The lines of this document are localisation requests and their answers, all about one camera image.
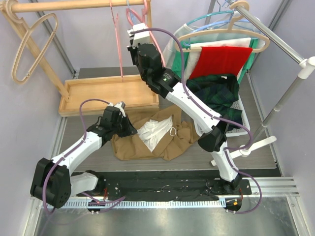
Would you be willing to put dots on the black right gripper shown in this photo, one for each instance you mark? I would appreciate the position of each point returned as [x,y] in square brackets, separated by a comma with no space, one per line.
[132,51]

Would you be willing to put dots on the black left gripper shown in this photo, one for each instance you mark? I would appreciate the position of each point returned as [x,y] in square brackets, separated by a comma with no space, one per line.
[129,129]

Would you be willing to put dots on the tan skirt with white lining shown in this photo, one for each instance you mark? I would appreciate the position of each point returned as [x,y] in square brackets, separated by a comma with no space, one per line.
[159,134]

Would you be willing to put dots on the light blue wire hanger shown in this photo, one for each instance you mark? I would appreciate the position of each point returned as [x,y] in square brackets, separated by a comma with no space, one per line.
[131,17]

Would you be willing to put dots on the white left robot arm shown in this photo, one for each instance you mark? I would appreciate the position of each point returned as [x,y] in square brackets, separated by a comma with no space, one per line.
[53,181]

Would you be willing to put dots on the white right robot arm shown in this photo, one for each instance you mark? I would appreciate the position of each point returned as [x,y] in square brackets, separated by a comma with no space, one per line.
[170,87]

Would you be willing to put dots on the wooden hanger rack with tray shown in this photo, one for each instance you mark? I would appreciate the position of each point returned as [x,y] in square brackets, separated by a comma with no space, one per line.
[132,90]

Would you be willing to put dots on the pink hanger left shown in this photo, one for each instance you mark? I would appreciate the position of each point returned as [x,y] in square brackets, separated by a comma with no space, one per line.
[115,19]

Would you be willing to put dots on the pink hanger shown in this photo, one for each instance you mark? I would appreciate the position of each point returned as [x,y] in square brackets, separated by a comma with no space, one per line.
[115,19]
[146,18]

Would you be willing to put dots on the pink hanger right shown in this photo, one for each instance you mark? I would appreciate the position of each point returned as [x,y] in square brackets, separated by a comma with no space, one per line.
[146,18]

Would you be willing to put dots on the teal hanger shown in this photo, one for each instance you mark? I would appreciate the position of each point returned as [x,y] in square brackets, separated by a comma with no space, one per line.
[208,15]

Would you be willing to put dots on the beige wooden hanger with clothes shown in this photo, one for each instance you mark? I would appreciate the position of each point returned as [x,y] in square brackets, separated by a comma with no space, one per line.
[232,31]

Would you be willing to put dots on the beige wooden hanger on rack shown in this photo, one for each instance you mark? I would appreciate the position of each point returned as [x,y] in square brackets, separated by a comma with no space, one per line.
[33,48]

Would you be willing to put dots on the red cloth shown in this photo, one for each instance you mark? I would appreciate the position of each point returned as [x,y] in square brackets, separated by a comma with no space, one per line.
[221,60]

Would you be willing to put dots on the dark green plaid garment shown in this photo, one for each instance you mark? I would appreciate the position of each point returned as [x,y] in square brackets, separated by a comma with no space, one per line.
[215,88]

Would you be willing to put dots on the white plastic basket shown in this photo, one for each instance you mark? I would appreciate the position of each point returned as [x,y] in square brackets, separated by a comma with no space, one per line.
[241,120]

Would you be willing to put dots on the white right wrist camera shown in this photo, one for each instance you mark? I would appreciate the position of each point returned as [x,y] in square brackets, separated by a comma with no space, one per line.
[139,38]

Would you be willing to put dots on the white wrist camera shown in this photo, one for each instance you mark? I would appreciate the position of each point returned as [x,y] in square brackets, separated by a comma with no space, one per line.
[120,106]
[139,38]

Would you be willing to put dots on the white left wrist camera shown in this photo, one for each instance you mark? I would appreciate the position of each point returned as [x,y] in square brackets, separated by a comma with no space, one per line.
[120,106]

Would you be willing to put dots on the white slotted cable duct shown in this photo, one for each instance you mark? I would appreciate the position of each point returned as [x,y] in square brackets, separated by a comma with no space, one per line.
[88,203]

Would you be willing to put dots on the blue hanger on rail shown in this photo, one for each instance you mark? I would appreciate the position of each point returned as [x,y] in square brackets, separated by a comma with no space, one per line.
[221,21]

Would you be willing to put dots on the metal clothes rail stand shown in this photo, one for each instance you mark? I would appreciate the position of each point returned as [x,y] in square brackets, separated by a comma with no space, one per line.
[307,68]

